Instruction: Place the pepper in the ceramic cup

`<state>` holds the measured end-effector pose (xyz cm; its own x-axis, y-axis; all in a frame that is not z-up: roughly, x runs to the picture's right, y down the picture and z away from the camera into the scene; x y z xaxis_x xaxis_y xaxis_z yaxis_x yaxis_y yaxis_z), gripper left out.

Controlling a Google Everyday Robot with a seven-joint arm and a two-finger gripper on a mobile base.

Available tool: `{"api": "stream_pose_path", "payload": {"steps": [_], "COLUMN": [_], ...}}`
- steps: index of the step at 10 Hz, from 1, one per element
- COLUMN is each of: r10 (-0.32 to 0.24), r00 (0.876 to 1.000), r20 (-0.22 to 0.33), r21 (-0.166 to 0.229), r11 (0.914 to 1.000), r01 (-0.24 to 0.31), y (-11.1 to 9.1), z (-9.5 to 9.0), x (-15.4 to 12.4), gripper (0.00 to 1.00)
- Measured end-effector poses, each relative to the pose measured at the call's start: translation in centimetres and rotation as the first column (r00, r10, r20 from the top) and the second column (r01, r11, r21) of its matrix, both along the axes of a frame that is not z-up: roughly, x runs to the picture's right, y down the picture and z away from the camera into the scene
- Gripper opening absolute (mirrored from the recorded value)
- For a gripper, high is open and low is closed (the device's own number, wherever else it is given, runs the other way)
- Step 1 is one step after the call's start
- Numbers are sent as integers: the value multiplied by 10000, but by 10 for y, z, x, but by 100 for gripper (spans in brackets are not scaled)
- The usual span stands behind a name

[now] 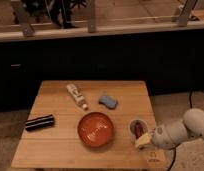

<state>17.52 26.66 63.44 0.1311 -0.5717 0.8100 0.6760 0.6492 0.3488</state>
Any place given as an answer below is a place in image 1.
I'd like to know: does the red orange bowl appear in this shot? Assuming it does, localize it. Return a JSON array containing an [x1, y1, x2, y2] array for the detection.
[[77, 112, 114, 148]]

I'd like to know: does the blue sponge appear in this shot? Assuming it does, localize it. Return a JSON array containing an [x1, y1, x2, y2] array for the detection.
[[99, 95, 118, 109]]

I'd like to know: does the red pepper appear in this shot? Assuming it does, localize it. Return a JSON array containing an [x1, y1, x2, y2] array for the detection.
[[135, 122, 144, 138]]

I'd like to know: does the grey metal post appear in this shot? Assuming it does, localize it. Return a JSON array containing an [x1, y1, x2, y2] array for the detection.
[[11, 0, 34, 37], [177, 0, 198, 27], [86, 0, 96, 33]]

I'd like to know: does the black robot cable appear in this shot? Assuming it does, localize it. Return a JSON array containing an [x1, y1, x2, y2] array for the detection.
[[166, 89, 204, 171]]

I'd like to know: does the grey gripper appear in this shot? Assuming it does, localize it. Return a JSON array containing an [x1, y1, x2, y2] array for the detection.
[[135, 126, 164, 149]]

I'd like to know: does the white tube bottle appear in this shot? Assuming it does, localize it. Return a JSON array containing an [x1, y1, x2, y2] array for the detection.
[[66, 84, 88, 110]]

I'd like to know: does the black office chair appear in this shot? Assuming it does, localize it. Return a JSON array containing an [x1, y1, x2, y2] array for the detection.
[[70, 0, 86, 9], [21, 0, 48, 23]]

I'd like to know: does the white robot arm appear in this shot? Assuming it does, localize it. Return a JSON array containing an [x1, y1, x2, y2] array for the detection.
[[135, 108, 204, 150]]

